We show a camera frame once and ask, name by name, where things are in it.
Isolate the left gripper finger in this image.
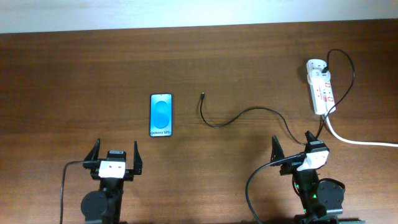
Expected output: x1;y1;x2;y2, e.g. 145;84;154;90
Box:
133;141;143;175
84;138;101;162

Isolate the black USB charging cable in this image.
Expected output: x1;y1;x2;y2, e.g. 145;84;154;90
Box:
199;49;356;146

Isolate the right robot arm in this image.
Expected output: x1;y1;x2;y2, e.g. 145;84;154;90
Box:
271;131;345;223

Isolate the white power strip cord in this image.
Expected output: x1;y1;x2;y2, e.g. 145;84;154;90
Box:
323;113;398;148

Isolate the white power strip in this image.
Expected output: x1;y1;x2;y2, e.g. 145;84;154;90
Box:
307;75;336;115

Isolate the blue screen Galaxy smartphone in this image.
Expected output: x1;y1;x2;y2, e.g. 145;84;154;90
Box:
149;93;173;138

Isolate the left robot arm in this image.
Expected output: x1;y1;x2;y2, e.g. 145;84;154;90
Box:
80;139;143;224

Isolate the white USB wall charger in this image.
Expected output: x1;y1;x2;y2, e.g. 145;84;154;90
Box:
306;59;331;85

